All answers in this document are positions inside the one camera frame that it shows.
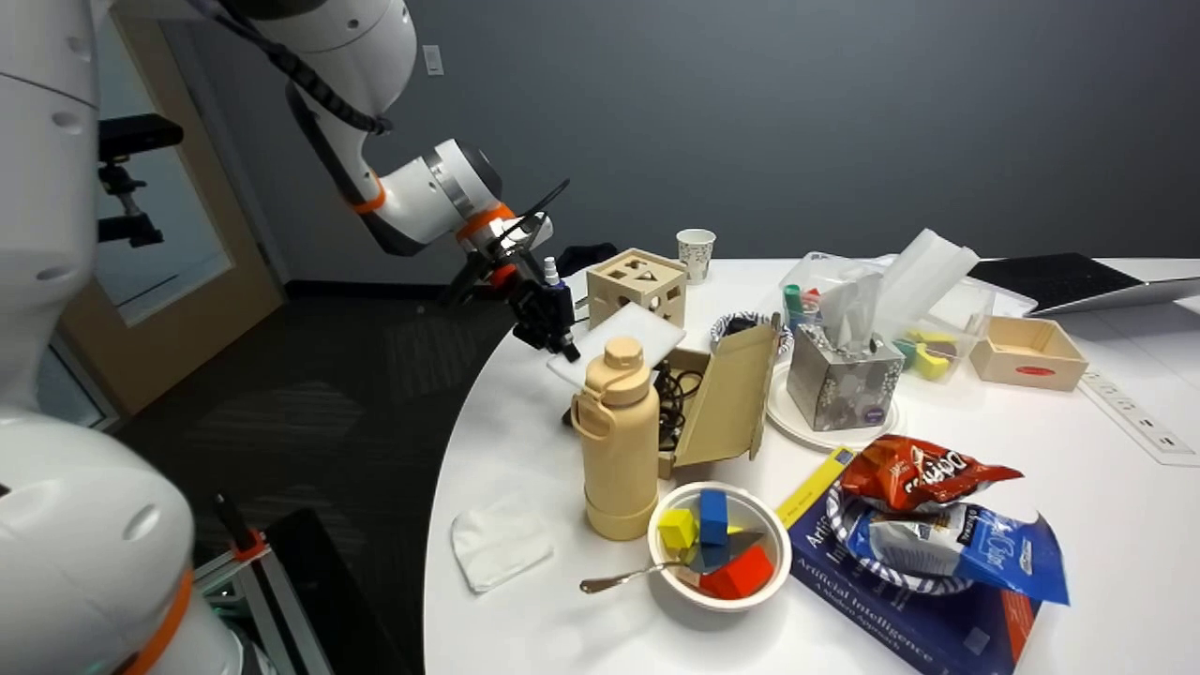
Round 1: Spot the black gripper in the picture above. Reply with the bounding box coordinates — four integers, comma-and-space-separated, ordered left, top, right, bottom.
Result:
501, 255, 576, 360

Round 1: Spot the brown cardboard box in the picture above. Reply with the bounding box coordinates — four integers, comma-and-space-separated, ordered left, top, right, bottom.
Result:
655, 327, 777, 480

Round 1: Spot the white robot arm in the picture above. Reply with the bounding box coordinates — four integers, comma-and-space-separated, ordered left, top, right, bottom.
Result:
0, 0, 550, 675

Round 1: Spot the wooden shape sorter box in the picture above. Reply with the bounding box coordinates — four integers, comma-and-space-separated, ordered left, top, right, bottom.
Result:
586, 249, 686, 327

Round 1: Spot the grey tissue box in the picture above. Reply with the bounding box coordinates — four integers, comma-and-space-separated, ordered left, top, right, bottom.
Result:
787, 327, 905, 431

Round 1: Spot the beige water bottle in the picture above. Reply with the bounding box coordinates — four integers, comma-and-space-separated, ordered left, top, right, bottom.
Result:
570, 337, 658, 540

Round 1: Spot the paper cup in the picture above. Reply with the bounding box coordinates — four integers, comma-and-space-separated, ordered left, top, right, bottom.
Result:
673, 229, 717, 280

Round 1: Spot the small patterned dish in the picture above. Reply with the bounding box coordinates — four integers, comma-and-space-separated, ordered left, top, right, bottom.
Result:
707, 312, 792, 362

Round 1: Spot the white folded cloth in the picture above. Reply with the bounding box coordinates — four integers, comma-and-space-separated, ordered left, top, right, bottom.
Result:
448, 495, 555, 596

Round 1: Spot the yellow block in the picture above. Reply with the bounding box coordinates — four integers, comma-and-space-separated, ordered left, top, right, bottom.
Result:
655, 506, 696, 552

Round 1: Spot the white plate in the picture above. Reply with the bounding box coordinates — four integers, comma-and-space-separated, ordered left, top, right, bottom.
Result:
763, 362, 898, 455

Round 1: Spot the blue block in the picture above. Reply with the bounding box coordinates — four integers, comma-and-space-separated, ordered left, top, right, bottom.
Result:
696, 489, 728, 546

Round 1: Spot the white bowl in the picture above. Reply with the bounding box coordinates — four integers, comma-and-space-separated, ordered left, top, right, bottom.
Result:
645, 480, 792, 626

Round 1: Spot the metal spoon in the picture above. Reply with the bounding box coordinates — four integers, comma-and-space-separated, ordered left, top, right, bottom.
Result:
576, 532, 763, 596

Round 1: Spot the yellow ruler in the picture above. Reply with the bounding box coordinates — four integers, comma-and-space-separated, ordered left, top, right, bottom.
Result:
777, 449, 851, 530

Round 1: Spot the red block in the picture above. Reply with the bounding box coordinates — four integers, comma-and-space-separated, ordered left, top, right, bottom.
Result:
702, 542, 772, 600

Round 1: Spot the red chip bag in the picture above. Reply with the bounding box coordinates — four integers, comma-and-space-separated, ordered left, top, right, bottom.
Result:
838, 434, 1021, 515

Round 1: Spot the clear plastic container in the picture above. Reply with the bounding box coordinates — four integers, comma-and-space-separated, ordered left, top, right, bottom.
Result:
898, 277, 993, 382

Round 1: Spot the small wooden tray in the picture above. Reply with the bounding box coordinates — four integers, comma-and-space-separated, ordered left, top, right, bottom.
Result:
971, 316, 1086, 391

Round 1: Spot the laptop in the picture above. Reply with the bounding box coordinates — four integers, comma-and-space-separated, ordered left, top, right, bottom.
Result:
971, 255, 1200, 316

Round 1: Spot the blue white snack bag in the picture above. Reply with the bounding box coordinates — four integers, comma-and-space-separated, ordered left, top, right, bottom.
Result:
823, 489, 1068, 604

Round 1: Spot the blue book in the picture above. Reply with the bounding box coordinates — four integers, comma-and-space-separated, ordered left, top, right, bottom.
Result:
792, 506, 1038, 675

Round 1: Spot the clear ruler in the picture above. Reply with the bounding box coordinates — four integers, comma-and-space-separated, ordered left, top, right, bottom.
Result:
1085, 370, 1200, 470

